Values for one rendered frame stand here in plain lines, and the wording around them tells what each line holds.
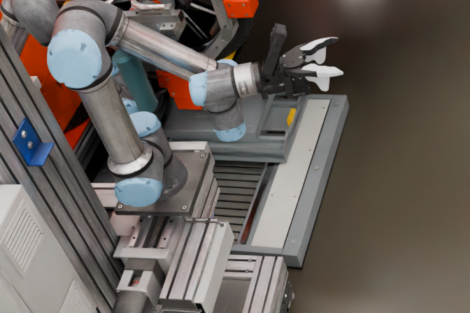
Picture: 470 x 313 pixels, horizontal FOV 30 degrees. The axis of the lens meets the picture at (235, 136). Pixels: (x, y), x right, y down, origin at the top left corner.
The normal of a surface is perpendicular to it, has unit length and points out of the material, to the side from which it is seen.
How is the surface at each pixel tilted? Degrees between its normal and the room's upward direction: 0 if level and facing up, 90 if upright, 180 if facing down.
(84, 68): 82
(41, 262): 90
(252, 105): 0
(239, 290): 0
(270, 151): 90
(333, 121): 0
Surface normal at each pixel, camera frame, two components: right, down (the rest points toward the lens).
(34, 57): 0.92, 0.03
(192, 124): -0.26, -0.70
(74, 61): -0.02, 0.58
